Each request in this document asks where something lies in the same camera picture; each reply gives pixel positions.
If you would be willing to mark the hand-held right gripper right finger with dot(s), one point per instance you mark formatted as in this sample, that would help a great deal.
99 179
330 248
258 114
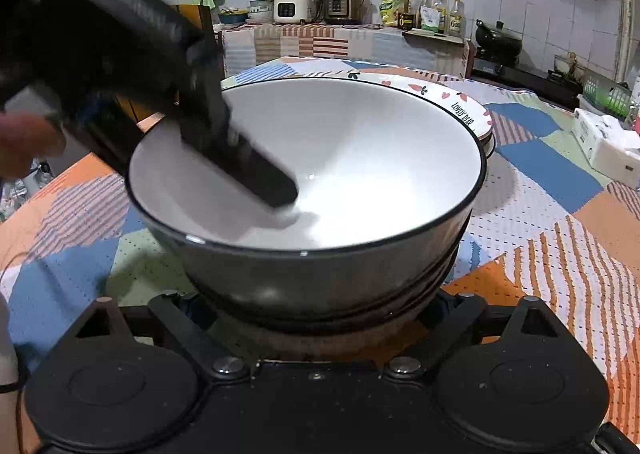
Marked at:
450 321

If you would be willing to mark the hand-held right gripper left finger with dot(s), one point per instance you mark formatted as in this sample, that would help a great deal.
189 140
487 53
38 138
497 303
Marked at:
180 319

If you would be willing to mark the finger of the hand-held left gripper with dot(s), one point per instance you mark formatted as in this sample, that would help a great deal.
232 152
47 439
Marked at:
250 168

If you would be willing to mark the white black-rimmed bowl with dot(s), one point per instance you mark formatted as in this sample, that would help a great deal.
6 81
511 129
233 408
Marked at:
360 158
435 279

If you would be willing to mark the white carrot print plate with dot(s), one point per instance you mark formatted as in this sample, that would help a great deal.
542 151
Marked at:
440 96

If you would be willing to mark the stack of small bowls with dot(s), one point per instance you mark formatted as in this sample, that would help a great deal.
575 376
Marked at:
245 13

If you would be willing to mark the person's left hand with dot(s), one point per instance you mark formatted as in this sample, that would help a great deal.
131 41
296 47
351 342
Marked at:
25 143

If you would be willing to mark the yellow wooden chair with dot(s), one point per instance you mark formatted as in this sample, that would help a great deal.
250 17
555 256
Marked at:
192 18

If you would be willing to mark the striped counter cloth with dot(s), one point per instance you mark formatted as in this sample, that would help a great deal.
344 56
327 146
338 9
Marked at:
350 46

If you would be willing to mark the white rice cooker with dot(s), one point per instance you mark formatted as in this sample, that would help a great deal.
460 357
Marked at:
292 6

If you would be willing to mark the black electric pressure cooker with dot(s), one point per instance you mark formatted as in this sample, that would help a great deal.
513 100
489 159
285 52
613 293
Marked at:
344 1

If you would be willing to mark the yellow green packet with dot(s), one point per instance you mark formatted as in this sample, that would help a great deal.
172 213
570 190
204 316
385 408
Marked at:
389 12

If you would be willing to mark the cooking oil bottle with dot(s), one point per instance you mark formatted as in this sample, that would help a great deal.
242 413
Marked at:
439 13
408 8
425 13
455 18

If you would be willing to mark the white tissue pack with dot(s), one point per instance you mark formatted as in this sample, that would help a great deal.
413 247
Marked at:
605 143

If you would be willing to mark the black stove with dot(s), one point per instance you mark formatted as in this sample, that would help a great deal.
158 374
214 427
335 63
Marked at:
492 64

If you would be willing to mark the green plastic basket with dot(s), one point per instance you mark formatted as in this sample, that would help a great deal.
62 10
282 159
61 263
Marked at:
605 96

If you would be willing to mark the black wok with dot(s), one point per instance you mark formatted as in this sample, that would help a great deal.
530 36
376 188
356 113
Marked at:
497 38

